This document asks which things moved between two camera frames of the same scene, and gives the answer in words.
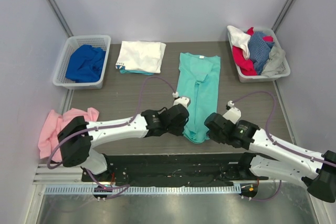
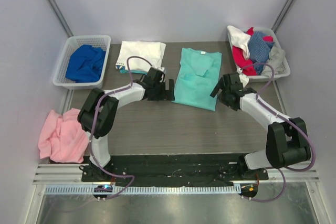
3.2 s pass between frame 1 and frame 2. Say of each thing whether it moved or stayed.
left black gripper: moved
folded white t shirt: stayed
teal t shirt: moved
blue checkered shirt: stayed
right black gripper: moved
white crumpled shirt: stayed
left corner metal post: stayed
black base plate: stayed
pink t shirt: stayed
